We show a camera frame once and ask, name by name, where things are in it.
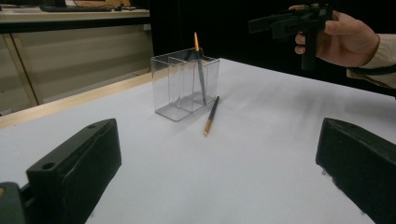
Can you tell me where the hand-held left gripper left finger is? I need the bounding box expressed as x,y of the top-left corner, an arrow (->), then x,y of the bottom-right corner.
25,118 -> 122,224

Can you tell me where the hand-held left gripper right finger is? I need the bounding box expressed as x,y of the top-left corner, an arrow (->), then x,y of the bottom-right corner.
315,117 -> 396,224

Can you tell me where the black pencil with orange end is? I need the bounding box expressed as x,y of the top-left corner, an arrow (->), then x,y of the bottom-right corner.
193,31 -> 208,106
203,95 -> 220,137

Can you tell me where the clear acrylic pen holder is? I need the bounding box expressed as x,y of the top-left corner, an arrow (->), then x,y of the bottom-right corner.
150,47 -> 220,122

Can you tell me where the white table cover sheet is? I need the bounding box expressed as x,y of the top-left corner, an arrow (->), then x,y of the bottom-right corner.
0,57 -> 396,224

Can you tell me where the light desk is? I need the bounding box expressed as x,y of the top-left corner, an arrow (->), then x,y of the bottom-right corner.
0,7 -> 151,23

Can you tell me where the black keyboard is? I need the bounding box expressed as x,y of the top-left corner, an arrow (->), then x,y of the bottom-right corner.
38,4 -> 114,13

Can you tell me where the right hand-held gripper cable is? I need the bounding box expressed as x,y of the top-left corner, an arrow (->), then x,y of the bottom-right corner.
348,64 -> 396,77

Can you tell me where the black frame bar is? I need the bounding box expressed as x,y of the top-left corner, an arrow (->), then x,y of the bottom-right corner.
0,17 -> 151,35

